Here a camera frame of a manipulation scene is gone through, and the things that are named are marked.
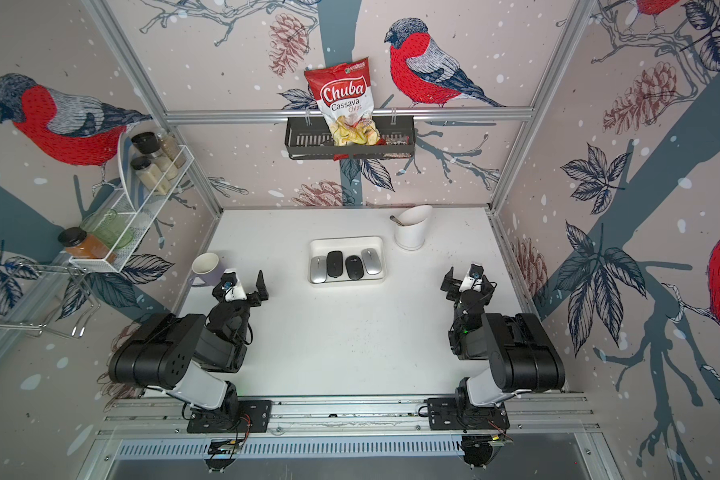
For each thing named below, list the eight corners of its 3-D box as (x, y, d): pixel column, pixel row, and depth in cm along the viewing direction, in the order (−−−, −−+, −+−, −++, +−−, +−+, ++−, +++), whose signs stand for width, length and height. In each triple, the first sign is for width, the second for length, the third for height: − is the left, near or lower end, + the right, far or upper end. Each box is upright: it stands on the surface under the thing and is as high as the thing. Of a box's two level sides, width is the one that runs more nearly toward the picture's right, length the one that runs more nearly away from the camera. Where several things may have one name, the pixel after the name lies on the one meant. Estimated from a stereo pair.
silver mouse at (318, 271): (310, 284, 101) (309, 281, 99) (312, 259, 107) (311, 256, 106) (326, 283, 101) (325, 279, 99) (326, 258, 108) (325, 255, 106)
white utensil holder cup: (395, 250, 110) (398, 228, 100) (393, 227, 117) (395, 204, 108) (430, 250, 110) (435, 228, 100) (426, 226, 117) (431, 204, 108)
